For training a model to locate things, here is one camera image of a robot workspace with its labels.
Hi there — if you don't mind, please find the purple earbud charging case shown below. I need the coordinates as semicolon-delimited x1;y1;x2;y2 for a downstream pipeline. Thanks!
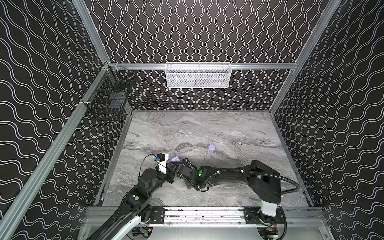
208;144;216;152

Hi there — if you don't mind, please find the black wire basket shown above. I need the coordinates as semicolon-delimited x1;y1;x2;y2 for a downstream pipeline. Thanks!
86;66;136;122

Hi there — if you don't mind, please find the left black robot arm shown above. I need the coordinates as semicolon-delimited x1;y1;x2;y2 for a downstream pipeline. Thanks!
88;168;175;240

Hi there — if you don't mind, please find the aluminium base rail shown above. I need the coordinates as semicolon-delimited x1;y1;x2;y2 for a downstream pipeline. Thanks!
85;205;326;227

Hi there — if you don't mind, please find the white wire mesh basket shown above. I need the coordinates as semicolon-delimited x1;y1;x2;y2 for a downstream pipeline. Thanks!
165;62;232;89

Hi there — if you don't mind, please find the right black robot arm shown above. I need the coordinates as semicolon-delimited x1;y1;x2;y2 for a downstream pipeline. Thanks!
169;161;282;218

